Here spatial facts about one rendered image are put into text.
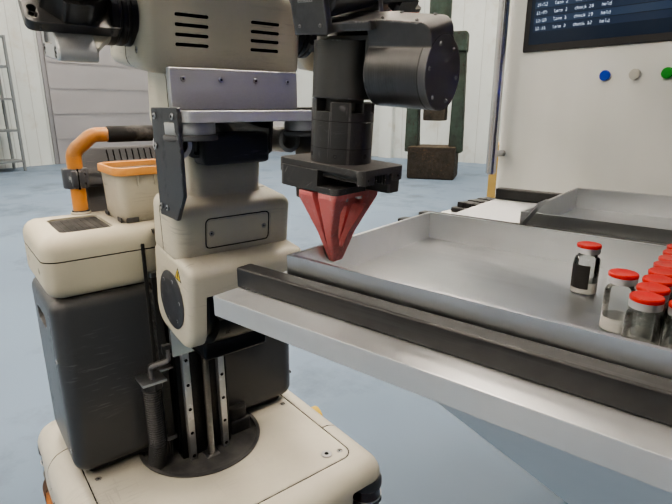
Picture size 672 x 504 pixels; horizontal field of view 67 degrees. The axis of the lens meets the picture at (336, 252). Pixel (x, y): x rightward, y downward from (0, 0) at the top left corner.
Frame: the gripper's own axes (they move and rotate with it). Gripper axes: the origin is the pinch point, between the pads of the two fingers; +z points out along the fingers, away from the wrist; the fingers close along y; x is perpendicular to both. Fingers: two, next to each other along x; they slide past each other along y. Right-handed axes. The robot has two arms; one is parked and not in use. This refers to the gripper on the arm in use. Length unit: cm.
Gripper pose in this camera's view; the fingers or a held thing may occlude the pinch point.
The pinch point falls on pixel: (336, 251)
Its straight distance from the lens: 51.1
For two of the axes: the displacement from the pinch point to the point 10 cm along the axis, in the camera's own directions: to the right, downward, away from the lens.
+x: 6.5, -2.1, 7.3
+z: -0.5, 9.5, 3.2
